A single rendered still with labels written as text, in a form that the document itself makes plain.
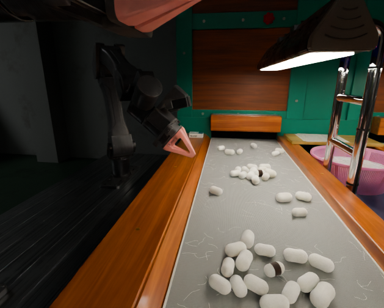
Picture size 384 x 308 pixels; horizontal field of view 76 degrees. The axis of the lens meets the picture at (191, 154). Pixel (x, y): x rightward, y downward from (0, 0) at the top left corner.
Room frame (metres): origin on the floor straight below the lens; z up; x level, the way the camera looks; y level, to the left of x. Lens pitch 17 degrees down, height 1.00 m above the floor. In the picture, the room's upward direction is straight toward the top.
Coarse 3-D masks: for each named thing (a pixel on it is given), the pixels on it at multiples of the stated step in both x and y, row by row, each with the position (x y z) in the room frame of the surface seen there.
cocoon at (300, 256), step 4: (288, 248) 0.32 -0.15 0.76; (284, 252) 0.32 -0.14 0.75; (288, 252) 0.31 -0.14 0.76; (292, 252) 0.31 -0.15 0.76; (296, 252) 0.31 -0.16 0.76; (300, 252) 0.31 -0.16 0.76; (304, 252) 0.31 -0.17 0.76; (284, 256) 0.31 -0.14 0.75; (288, 256) 0.31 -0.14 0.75; (292, 256) 0.31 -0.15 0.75; (296, 256) 0.31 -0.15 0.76; (300, 256) 0.31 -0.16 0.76; (304, 256) 0.31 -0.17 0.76; (288, 260) 0.31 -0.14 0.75; (292, 260) 0.31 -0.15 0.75; (296, 260) 0.31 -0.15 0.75; (300, 260) 0.30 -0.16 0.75; (304, 260) 0.30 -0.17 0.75
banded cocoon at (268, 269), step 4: (268, 264) 0.29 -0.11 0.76; (280, 264) 0.29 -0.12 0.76; (264, 268) 0.29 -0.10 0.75; (268, 268) 0.28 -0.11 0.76; (272, 268) 0.28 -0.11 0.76; (264, 272) 0.28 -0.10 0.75; (268, 272) 0.28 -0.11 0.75; (272, 272) 0.28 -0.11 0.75; (268, 276) 0.28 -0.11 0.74; (272, 276) 0.28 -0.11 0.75
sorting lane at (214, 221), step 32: (224, 160) 0.81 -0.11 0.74; (256, 160) 0.81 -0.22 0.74; (288, 160) 0.81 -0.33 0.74; (224, 192) 0.55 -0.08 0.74; (256, 192) 0.55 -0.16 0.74; (192, 224) 0.41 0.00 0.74; (224, 224) 0.41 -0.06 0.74; (256, 224) 0.41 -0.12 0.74; (288, 224) 0.41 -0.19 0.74; (320, 224) 0.41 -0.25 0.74; (192, 256) 0.33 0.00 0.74; (224, 256) 0.33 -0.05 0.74; (256, 256) 0.33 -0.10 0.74; (352, 256) 0.33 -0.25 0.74; (192, 288) 0.26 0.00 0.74; (352, 288) 0.26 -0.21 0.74
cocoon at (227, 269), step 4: (224, 260) 0.30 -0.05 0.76; (228, 260) 0.29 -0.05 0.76; (232, 260) 0.30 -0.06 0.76; (224, 264) 0.29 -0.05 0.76; (228, 264) 0.29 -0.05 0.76; (232, 264) 0.29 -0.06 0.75; (224, 268) 0.28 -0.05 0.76; (228, 268) 0.28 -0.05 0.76; (232, 268) 0.28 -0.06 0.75; (224, 272) 0.28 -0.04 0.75; (228, 272) 0.28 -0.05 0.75; (232, 272) 0.28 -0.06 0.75; (228, 276) 0.28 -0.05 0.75
